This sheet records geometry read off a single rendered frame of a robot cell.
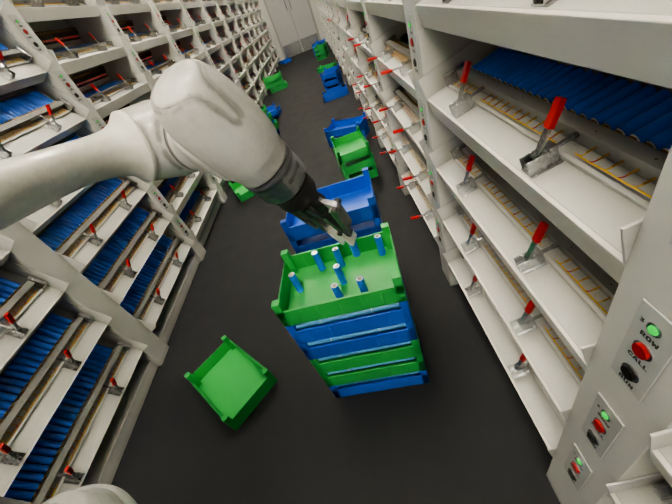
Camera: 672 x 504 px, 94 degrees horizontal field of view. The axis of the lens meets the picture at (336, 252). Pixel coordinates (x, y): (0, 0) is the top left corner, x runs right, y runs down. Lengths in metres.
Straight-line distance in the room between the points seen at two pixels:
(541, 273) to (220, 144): 0.52
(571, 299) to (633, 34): 0.36
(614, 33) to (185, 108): 0.38
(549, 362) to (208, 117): 0.69
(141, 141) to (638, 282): 0.58
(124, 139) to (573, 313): 0.67
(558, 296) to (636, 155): 0.23
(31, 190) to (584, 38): 0.53
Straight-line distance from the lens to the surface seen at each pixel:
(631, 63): 0.35
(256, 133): 0.42
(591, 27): 0.37
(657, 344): 0.40
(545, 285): 0.60
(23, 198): 0.44
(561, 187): 0.47
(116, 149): 0.52
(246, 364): 1.34
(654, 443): 0.49
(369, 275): 0.80
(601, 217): 0.43
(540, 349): 0.75
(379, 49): 1.53
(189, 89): 0.40
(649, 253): 0.36
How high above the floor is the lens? 0.96
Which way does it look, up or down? 38 degrees down
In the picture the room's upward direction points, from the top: 23 degrees counter-clockwise
